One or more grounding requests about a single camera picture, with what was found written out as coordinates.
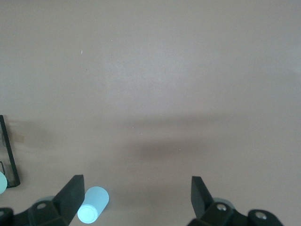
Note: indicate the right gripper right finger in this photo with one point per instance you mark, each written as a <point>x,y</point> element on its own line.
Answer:
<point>203,204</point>

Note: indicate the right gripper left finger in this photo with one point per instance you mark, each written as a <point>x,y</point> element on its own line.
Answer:
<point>69,197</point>

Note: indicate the light blue plastic cup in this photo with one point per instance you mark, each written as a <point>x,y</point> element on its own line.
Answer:
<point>94,204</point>

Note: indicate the mint green plastic cup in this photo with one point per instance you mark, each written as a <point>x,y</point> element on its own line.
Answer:
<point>2,182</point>

